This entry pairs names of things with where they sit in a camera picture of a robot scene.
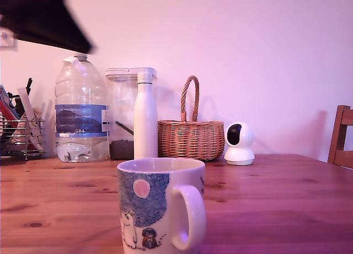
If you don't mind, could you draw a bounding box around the white mug with blue print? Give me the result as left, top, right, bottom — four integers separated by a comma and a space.
115, 157, 207, 254

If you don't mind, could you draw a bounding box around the white card strip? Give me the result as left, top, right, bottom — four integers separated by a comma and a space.
17, 87, 45, 151

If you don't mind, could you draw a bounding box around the small white round camera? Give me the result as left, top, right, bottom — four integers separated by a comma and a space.
223, 121, 256, 166

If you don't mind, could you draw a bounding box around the metal wire rack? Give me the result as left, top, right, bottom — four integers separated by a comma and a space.
0, 113, 47, 161

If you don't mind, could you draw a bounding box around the wicker basket with handle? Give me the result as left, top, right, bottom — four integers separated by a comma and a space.
157, 75, 226, 161

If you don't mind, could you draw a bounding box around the large clear water bottle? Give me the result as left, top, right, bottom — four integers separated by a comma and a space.
54, 52, 110, 163

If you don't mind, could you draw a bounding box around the white wall switch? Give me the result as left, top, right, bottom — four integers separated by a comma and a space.
0, 27, 19, 52

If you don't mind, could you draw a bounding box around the white slim bottle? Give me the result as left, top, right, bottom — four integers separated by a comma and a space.
133, 72, 159, 160

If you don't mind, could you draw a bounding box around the dark scoop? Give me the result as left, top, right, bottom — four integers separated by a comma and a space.
115, 120, 135, 135

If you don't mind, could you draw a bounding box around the clear jar with white lid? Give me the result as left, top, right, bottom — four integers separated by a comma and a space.
104, 67, 158, 161

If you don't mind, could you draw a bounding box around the wooden chair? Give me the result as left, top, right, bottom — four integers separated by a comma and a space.
327, 104, 353, 171

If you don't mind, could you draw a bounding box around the black clip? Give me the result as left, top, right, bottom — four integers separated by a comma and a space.
7, 92, 24, 118

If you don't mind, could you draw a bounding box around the red flat item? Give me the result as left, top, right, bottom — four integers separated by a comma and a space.
0, 99, 22, 128

